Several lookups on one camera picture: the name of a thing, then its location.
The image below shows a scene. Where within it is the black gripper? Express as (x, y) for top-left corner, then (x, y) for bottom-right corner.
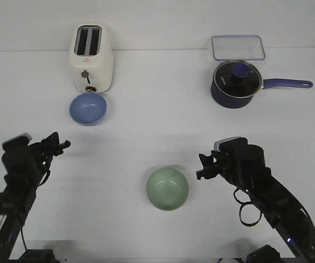
(196, 150), (237, 185)
(29, 132), (71, 167)

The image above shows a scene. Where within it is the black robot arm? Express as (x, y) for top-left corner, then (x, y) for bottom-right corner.
(0, 132), (71, 262)
(196, 144), (315, 262)

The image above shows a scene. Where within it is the glass lid with blue knob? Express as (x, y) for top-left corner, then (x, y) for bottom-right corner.
(213, 60), (262, 99)

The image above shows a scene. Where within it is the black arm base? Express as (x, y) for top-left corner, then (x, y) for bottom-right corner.
(17, 249), (60, 263)
(246, 245), (282, 263)

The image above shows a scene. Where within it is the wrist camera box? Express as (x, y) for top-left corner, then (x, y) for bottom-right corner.
(214, 136), (248, 152)
(2, 133), (32, 151)

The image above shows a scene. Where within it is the dark blue saucepan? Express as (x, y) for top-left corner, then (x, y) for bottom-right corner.
(210, 60), (313, 109)

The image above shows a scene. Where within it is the clear blue-rimmed container lid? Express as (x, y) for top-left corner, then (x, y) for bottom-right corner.
(211, 35), (266, 61)

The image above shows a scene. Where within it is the cream white toaster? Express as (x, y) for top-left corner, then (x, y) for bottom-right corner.
(69, 22), (114, 93)

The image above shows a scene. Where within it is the light green bowl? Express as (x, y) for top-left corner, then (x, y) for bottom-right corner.
(146, 167), (189, 211)

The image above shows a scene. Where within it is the blue bowl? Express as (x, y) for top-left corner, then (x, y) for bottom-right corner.
(69, 93), (107, 126)

